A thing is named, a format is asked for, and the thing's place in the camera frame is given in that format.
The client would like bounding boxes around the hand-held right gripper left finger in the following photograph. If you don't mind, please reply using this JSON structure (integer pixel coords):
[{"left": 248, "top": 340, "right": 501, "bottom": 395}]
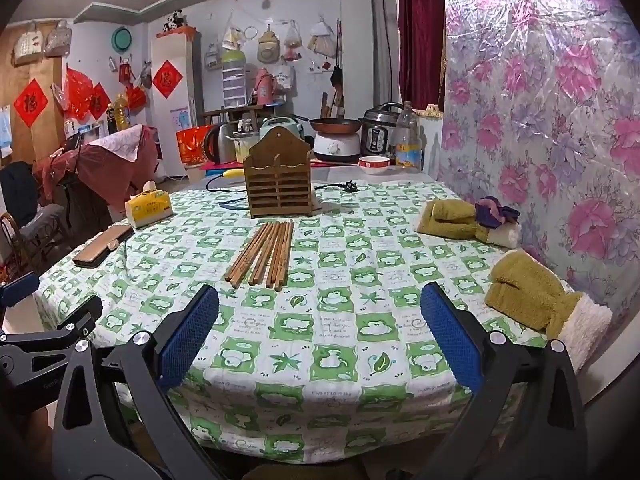
[{"left": 51, "top": 284, "right": 226, "bottom": 480}]

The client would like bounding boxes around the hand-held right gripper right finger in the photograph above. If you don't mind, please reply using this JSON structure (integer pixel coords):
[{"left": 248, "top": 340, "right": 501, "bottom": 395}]
[{"left": 415, "top": 281, "right": 588, "bottom": 480}]

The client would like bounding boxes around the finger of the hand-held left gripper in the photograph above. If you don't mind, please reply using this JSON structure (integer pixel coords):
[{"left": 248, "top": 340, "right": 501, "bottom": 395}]
[
  {"left": 0, "top": 271, "right": 41, "bottom": 311},
  {"left": 0, "top": 296, "right": 104, "bottom": 413}
]

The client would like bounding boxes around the row of chopsticks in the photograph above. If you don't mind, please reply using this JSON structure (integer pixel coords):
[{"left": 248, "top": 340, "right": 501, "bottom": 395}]
[{"left": 225, "top": 218, "right": 296, "bottom": 291}]

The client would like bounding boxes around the wooden slatted chopstick holder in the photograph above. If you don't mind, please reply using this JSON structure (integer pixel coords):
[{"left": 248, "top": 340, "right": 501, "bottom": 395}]
[{"left": 243, "top": 127, "right": 315, "bottom": 218}]

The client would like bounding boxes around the brown flat case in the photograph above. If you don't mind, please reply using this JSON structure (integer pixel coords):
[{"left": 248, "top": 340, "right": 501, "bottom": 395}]
[{"left": 73, "top": 224, "right": 135, "bottom": 268}]

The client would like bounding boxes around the olive fleece-lined mitten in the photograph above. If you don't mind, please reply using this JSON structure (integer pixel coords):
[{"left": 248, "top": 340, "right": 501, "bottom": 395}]
[{"left": 485, "top": 249, "right": 613, "bottom": 371}]

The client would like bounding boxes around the black chair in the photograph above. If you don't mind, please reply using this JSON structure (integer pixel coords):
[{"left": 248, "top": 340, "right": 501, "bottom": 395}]
[{"left": 0, "top": 161, "right": 67, "bottom": 242}]

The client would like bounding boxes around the red cloth covered furniture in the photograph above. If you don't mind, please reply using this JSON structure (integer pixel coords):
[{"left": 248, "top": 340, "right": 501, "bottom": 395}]
[{"left": 34, "top": 125, "right": 162, "bottom": 228}]

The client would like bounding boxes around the green patterned tablecloth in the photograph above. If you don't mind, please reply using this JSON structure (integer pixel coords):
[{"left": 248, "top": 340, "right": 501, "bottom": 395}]
[{"left": 35, "top": 172, "right": 576, "bottom": 466}]

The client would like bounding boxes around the yellow tissue pack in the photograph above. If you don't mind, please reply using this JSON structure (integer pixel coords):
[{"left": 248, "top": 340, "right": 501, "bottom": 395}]
[{"left": 125, "top": 181, "right": 174, "bottom": 229}]

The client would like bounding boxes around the purple cloth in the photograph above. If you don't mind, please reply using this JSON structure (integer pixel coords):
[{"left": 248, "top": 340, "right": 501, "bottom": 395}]
[{"left": 475, "top": 196, "right": 521, "bottom": 226}]

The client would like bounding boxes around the white floral cloth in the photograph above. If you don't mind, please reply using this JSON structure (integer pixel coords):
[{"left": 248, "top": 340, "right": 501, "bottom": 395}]
[{"left": 87, "top": 125, "right": 147, "bottom": 162}]

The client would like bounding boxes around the red gift bag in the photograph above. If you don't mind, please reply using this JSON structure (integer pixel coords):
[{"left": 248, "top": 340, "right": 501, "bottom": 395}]
[{"left": 176, "top": 126, "right": 213, "bottom": 165}]

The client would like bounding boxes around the steel electric kettle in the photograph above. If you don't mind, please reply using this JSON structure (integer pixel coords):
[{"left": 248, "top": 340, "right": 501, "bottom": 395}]
[{"left": 202, "top": 123, "right": 237, "bottom": 164}]

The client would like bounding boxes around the red diamond paper decoration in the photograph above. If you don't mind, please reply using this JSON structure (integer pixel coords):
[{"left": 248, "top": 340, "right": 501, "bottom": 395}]
[
  {"left": 13, "top": 78, "right": 49, "bottom": 127},
  {"left": 151, "top": 60, "right": 183, "bottom": 101},
  {"left": 87, "top": 82, "right": 112, "bottom": 121}
]

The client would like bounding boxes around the steel pot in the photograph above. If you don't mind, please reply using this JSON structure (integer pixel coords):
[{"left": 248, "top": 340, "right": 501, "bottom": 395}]
[{"left": 234, "top": 132, "right": 261, "bottom": 163}]

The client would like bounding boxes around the red and white bowl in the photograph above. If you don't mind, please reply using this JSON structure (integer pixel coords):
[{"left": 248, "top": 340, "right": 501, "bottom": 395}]
[{"left": 358, "top": 156, "right": 392, "bottom": 175}]

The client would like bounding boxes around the clear plastic bottle yellow label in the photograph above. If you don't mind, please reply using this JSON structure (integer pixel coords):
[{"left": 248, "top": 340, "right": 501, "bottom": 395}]
[{"left": 395, "top": 101, "right": 423, "bottom": 168}]

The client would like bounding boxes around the yellow cooking oil bottle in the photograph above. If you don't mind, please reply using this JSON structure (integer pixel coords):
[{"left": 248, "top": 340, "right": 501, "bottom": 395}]
[{"left": 114, "top": 92, "right": 131, "bottom": 131}]

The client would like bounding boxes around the red shiny plastic decoration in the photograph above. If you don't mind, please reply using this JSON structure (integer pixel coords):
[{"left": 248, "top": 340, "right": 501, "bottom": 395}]
[{"left": 64, "top": 67, "right": 93, "bottom": 121}]

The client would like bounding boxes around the white refrigerator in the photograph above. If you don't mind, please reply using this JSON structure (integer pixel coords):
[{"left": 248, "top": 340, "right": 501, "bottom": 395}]
[{"left": 152, "top": 30, "right": 201, "bottom": 181}]

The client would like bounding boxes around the black silver pressure cooker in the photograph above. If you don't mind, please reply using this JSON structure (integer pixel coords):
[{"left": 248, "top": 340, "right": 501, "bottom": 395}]
[{"left": 361, "top": 102, "right": 405, "bottom": 157}]

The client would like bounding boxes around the wooden shelf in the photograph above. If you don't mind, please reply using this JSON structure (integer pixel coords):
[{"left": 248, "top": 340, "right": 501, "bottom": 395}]
[{"left": 202, "top": 102, "right": 282, "bottom": 127}]

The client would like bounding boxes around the light green rice cooker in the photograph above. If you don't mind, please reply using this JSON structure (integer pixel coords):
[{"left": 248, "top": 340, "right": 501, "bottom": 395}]
[{"left": 259, "top": 116, "right": 306, "bottom": 144}]

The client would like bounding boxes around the white electric stove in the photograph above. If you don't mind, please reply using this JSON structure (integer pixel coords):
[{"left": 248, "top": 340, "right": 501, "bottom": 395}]
[{"left": 313, "top": 131, "right": 362, "bottom": 163}]

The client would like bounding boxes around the copper frying pan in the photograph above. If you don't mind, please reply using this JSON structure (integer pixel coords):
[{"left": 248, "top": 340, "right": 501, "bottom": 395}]
[{"left": 309, "top": 117, "right": 363, "bottom": 134}]

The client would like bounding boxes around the floral plastic wrapped mattress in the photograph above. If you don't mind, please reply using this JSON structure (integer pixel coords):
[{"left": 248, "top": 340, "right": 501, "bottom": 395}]
[{"left": 439, "top": 0, "right": 640, "bottom": 341}]

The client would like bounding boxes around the pink thermos jug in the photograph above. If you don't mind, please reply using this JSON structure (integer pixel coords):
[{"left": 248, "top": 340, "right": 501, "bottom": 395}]
[{"left": 254, "top": 67, "right": 277, "bottom": 106}]

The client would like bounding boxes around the plastic drawer tower green top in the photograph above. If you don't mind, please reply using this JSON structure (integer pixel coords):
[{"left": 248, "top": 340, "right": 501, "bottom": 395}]
[{"left": 221, "top": 50, "right": 248, "bottom": 108}]

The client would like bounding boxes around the yellow hanging pouch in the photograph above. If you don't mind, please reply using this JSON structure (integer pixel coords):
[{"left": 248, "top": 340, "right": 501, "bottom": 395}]
[{"left": 257, "top": 30, "right": 281, "bottom": 64}]

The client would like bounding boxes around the hanging clear plastic bag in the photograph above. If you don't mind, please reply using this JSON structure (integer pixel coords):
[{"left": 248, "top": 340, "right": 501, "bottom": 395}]
[
  {"left": 309, "top": 19, "right": 337, "bottom": 57},
  {"left": 222, "top": 22, "right": 247, "bottom": 52},
  {"left": 283, "top": 21, "right": 304, "bottom": 61}
]

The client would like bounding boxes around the dark red curtain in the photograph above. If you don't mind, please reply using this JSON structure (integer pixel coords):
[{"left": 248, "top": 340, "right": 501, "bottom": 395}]
[{"left": 398, "top": 0, "right": 446, "bottom": 111}]

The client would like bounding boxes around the panda plush toy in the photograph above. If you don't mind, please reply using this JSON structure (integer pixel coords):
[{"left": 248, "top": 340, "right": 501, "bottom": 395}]
[{"left": 162, "top": 10, "right": 189, "bottom": 34}]

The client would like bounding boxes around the black appliance cable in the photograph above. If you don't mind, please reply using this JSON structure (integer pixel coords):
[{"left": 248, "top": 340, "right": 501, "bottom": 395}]
[{"left": 207, "top": 174, "right": 246, "bottom": 192}]

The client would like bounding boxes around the black power plug cable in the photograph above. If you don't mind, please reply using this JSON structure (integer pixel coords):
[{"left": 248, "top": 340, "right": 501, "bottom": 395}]
[{"left": 314, "top": 180, "right": 359, "bottom": 194}]

